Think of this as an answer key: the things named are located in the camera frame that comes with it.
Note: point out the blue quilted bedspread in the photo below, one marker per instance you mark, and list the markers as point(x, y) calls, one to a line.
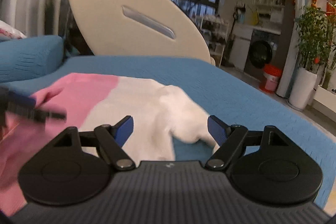
point(218, 92)

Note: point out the white plant pot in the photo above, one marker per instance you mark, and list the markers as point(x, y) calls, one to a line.
point(302, 88)

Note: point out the front-load washing machine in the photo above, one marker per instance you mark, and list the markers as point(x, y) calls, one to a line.
point(262, 51)

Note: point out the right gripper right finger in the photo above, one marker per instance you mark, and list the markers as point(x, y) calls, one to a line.
point(232, 141)

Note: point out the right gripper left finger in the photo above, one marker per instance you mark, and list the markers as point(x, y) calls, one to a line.
point(108, 141)

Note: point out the pink and white sweater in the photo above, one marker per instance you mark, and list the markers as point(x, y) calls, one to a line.
point(160, 112)

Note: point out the white wall shelf unit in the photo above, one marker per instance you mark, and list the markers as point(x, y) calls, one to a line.
point(269, 11)

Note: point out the blue pillow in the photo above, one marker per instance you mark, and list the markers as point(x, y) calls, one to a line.
point(30, 58)

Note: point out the green potted plant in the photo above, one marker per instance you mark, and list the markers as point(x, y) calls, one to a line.
point(316, 36)

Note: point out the white red patterned pillow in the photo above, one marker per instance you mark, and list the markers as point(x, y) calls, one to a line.
point(7, 32)

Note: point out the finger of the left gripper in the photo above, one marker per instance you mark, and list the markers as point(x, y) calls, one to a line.
point(23, 106)

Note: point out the white wire shelf rack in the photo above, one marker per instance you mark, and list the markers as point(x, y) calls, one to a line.
point(214, 30)

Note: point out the red and white bucket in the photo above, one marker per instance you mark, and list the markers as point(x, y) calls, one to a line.
point(270, 78)

